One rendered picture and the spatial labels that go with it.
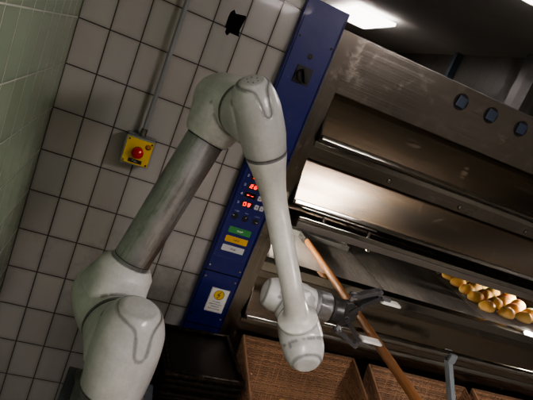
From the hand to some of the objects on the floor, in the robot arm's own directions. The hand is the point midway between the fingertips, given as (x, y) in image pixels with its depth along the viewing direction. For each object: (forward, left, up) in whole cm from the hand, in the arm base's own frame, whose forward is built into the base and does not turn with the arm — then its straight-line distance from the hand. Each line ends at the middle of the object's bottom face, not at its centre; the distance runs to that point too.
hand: (385, 323), depth 151 cm
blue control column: (-47, +146, -130) cm, 201 cm away
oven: (+50, +153, -130) cm, 207 cm away
